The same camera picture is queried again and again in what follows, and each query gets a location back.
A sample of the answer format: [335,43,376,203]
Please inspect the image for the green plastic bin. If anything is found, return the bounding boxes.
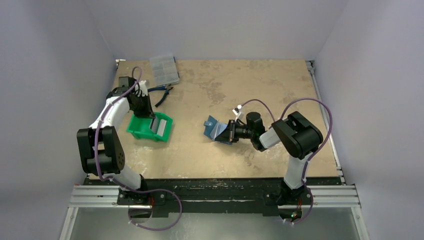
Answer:
[126,112,173,143]

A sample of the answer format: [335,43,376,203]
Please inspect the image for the blue card holder wallet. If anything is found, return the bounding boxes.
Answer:
[203,115,232,145]

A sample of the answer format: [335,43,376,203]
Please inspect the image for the white credit card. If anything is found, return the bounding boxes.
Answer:
[150,117,160,134]
[156,119,167,137]

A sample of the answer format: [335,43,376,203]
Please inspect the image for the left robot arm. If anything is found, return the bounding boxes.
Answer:
[76,76,156,205]

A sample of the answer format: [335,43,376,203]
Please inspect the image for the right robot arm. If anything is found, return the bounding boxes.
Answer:
[204,111,324,204]

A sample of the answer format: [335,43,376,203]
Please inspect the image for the white credit card in bin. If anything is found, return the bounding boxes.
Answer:
[156,119,167,137]

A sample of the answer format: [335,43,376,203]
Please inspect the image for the clear plastic organizer box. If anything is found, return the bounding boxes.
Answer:
[149,53,180,87]

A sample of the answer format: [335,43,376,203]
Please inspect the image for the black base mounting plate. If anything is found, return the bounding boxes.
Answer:
[97,177,342,220]

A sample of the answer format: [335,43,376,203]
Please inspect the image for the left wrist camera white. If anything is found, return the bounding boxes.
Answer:
[137,80,150,97]

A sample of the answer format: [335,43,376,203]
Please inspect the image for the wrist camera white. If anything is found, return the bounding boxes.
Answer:
[137,80,150,97]
[232,104,244,121]

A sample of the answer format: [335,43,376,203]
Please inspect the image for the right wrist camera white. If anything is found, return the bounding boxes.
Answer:
[232,104,244,121]

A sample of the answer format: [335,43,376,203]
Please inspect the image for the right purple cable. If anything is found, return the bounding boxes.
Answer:
[240,97,333,186]

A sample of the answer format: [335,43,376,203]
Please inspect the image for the purple cable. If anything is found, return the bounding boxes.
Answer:
[93,66,144,181]
[240,97,333,186]

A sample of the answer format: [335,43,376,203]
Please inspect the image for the blue handled pliers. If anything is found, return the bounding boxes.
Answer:
[147,84,174,108]

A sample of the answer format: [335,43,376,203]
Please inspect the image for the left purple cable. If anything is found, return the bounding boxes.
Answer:
[93,66,144,181]

